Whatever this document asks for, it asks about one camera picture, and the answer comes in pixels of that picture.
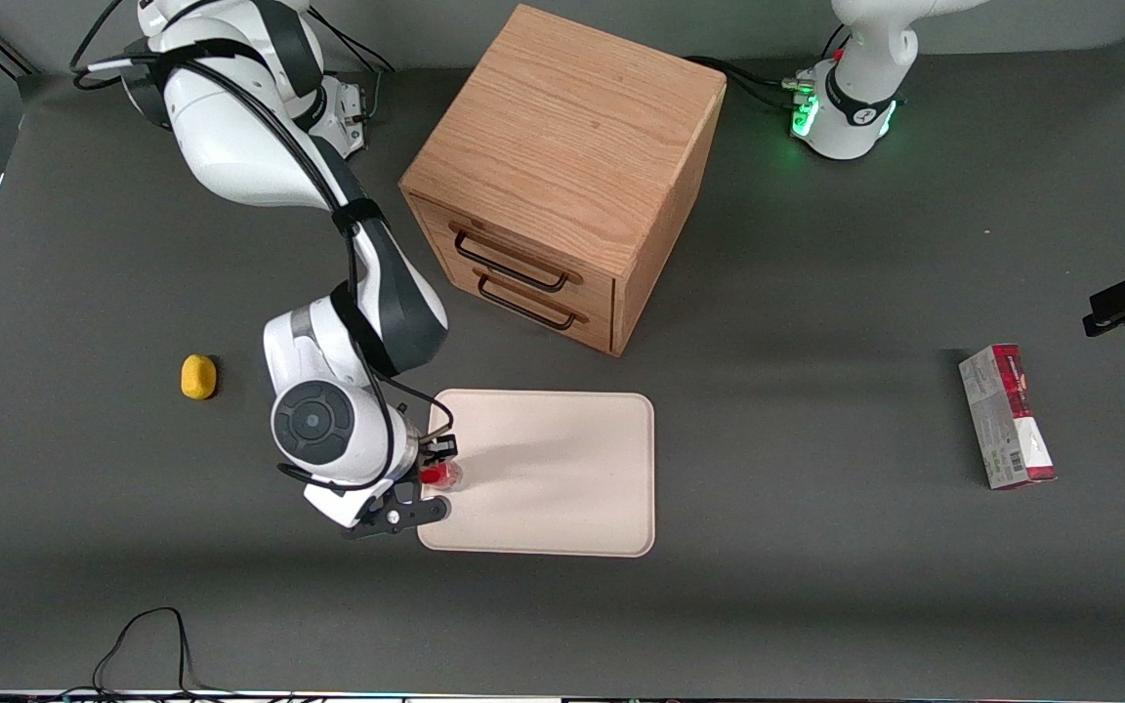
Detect beige rectangular tray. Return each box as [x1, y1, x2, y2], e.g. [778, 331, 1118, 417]
[415, 389, 656, 558]

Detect red and grey carton box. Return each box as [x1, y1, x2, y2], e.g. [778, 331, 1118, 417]
[958, 343, 1058, 491]

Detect yellow lemon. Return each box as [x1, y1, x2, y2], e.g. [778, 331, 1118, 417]
[180, 353, 219, 401]

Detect wooden drawer cabinet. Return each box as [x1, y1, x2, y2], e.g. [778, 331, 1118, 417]
[398, 4, 728, 358]

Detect short black drawer handle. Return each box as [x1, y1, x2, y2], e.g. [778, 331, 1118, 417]
[477, 273, 579, 331]

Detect wooden drawer with short handle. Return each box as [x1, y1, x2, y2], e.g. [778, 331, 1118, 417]
[445, 262, 614, 353]

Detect long black drawer handle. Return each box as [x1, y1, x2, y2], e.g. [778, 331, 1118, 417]
[452, 229, 571, 294]

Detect wooden drawer with long handle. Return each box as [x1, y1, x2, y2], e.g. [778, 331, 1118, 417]
[418, 198, 617, 315]

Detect black looped floor cable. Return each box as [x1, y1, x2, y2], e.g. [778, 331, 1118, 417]
[92, 606, 231, 698]

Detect black right arm base cables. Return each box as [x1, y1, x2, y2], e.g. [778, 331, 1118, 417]
[307, 10, 397, 123]

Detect black arm base cables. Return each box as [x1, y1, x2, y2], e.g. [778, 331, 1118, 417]
[307, 10, 397, 123]
[685, 27, 852, 110]

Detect black left arm base cables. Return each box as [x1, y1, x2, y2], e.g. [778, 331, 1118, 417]
[685, 27, 852, 110]

